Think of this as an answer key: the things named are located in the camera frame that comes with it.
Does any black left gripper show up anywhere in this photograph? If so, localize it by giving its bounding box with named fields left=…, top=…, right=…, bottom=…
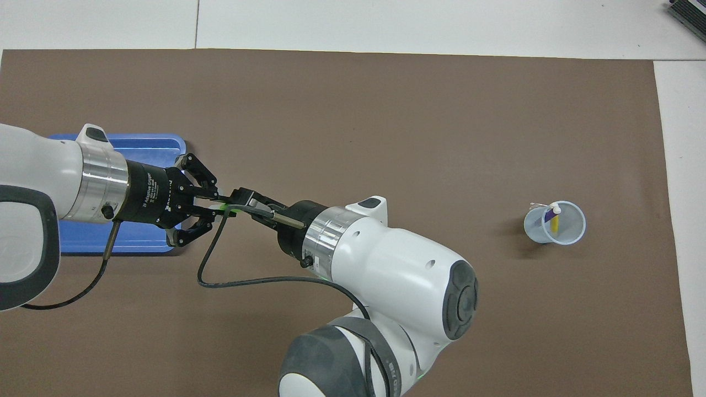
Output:
left=117, top=153, right=237, bottom=248

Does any brown table mat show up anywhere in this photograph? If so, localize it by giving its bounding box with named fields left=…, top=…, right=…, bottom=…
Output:
left=0, top=49, right=694, bottom=397

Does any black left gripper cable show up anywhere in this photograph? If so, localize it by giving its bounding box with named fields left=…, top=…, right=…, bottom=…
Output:
left=22, top=218, right=123, bottom=310

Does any translucent plastic cup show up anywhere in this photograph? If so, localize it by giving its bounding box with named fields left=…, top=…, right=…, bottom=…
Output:
left=523, top=201, right=586, bottom=245

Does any blue plastic tray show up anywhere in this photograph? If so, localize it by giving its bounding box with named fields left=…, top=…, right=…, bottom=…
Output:
left=47, top=134, right=185, bottom=255

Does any grey ribbed device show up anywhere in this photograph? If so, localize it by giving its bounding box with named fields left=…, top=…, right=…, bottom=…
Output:
left=665, top=0, right=706, bottom=35

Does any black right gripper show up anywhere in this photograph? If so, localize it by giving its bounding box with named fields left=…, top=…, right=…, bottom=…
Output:
left=229, top=188, right=323, bottom=261

